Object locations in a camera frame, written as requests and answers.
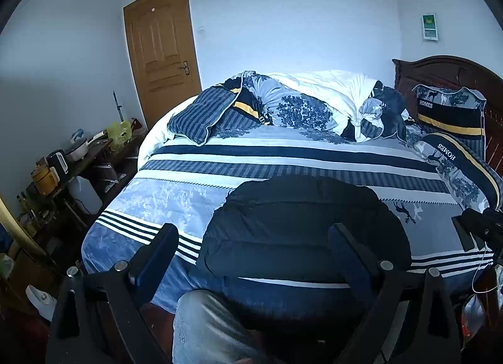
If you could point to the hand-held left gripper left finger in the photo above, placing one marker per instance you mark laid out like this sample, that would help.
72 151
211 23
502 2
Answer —
157 258

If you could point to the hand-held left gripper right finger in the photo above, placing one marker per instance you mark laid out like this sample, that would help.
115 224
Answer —
346 254

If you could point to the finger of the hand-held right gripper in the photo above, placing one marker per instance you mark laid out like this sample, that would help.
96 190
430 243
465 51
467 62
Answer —
475 220

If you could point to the dark puffer jacket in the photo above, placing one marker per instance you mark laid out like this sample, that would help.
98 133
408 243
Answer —
290 226

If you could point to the black phone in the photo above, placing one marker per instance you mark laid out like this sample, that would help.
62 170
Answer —
463 234

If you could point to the navy yellow-striped floral pillow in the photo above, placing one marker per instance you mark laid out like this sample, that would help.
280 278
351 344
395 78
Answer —
456 167

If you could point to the bed with striped blue sheet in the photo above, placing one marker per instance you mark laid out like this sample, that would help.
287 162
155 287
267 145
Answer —
177 191

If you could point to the clear plastic bag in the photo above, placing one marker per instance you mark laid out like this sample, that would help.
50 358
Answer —
475 311

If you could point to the person's grey trouser leg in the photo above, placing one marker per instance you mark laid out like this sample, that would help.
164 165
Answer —
208 328

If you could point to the navy yellow-striped upright pillow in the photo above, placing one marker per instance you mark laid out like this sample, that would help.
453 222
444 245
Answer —
448 112

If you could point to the dark wooden side table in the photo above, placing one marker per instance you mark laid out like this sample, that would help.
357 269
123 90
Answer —
84 169

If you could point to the yellow plastic bag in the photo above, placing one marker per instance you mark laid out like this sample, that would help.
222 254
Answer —
120 132

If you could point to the white cooking pot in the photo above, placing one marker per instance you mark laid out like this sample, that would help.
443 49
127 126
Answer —
78 149

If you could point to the black white kettle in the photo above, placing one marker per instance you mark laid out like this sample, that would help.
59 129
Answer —
59 163

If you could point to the dark blue bundled cloth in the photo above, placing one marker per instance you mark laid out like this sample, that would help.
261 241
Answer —
389 110

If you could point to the yellow rice cooker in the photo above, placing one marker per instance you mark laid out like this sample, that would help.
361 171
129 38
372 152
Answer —
41 179

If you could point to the blue striped flat pillow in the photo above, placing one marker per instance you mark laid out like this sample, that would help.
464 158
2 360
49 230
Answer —
204 118

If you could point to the blue floral white quilt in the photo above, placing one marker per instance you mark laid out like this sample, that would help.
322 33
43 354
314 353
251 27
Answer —
306 108

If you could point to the dark wooden headboard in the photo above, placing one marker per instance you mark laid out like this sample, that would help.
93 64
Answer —
444 71

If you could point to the thin grey pole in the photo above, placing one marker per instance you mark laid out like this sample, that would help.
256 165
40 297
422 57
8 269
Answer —
117 106

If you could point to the brown wooden door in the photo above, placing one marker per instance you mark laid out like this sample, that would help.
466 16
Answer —
161 53

